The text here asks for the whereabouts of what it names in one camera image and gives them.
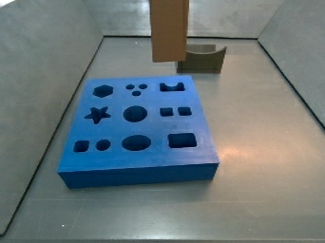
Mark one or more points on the tan rectangular gripper finger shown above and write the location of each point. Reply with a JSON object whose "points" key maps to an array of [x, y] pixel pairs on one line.
{"points": [[169, 29]]}

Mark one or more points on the olive green arch block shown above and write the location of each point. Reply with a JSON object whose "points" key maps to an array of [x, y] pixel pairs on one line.
{"points": [[204, 59]]}

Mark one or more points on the blue shape sorter board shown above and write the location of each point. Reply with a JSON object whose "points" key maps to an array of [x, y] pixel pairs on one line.
{"points": [[139, 132]]}

